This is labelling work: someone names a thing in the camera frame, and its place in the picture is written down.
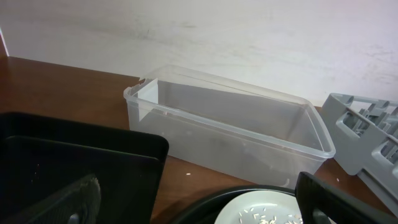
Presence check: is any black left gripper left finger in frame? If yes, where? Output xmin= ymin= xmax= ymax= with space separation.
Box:
xmin=6 ymin=174 xmax=101 ymax=224

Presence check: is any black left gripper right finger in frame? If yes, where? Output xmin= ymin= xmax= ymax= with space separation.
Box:
xmin=295 ymin=172 xmax=397 ymax=224

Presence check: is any grey plate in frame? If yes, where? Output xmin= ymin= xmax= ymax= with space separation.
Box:
xmin=215 ymin=190 xmax=303 ymax=224

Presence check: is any grey dishwasher rack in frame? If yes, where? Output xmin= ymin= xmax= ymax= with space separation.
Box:
xmin=320 ymin=93 xmax=397 ymax=215

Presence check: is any clear plastic waste bin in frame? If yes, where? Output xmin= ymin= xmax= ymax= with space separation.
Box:
xmin=123 ymin=65 xmax=336 ymax=189

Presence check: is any black rectangular tray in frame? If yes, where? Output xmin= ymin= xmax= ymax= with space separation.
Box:
xmin=1 ymin=112 xmax=169 ymax=223

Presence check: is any black round tray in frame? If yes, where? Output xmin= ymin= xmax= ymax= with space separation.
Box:
xmin=169 ymin=185 xmax=295 ymax=224

